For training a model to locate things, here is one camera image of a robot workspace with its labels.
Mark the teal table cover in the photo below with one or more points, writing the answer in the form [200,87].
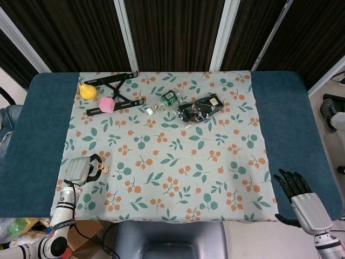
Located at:
[40,135]

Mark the dark wood-grain partition panel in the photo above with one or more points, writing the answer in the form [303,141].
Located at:
[175,35]
[310,40]
[13,64]
[250,35]
[75,35]

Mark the grey sneaker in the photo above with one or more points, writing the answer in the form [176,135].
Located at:
[327,113]

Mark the black folding laptop stand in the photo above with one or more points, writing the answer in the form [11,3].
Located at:
[129,103]

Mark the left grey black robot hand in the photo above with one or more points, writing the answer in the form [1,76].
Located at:
[78,170]

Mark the blue jeans leg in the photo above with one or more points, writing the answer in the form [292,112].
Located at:
[8,118]

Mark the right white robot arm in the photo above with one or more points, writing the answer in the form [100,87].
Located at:
[328,246]

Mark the clear bag with green items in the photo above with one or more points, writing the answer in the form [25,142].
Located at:
[13,228]

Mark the white trouser leg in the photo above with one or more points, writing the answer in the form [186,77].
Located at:
[339,118]

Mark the black plastic bag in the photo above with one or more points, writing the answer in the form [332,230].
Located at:
[199,109]

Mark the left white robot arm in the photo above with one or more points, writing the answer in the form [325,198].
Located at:
[63,213]

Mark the pink cube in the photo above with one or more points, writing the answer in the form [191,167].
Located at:
[106,104]

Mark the floral printed tablecloth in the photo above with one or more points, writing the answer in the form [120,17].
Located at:
[175,162]

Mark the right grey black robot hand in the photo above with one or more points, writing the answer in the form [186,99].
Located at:
[312,213]

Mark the yellow pear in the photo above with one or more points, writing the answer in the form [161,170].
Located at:
[87,91]

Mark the clear bottle with green label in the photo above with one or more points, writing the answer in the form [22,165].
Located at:
[170,98]

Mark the grey robot torso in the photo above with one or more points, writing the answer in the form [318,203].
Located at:
[167,237]

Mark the brown cardboard box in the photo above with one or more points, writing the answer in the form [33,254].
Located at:
[89,232]

